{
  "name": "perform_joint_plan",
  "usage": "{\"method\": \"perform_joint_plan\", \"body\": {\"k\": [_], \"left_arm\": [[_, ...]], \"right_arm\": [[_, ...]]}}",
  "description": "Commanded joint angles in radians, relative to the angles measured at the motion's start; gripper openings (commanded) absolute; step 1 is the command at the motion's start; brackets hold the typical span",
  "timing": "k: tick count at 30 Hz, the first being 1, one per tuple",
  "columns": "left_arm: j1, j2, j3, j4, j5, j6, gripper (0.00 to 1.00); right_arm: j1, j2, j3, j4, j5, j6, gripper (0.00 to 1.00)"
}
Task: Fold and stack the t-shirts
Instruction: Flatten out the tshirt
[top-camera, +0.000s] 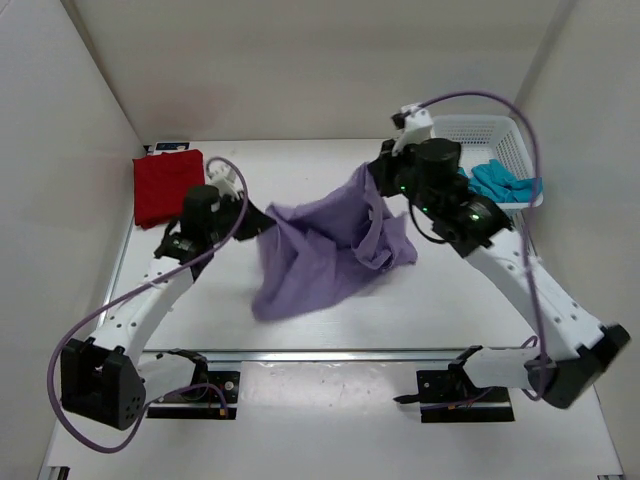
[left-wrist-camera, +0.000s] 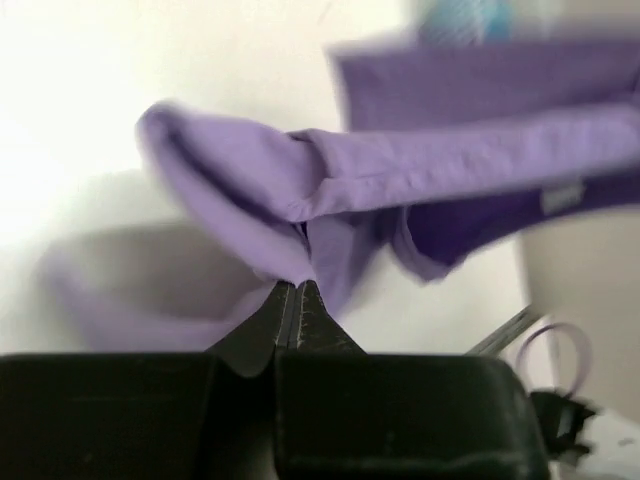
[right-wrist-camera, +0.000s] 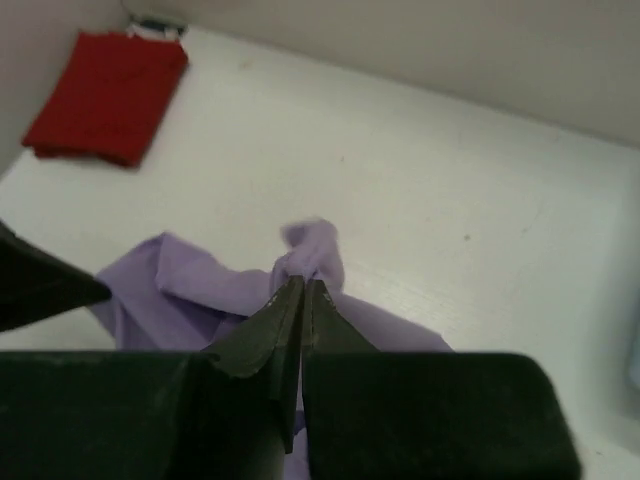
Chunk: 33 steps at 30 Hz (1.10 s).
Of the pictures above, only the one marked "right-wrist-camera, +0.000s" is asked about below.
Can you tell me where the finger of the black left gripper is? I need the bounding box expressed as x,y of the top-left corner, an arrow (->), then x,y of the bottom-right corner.
1,224 -> 111,332

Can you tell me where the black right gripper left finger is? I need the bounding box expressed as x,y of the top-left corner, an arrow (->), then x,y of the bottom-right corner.
1,276 -> 304,479

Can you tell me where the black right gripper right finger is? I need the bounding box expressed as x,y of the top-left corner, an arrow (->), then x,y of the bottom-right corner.
301,280 -> 582,480

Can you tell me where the lilac t shirt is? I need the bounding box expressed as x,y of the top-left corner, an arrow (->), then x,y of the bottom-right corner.
93,220 -> 450,479

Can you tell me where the red t shirt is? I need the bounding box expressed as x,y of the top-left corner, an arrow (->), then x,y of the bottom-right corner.
22,32 -> 188,168

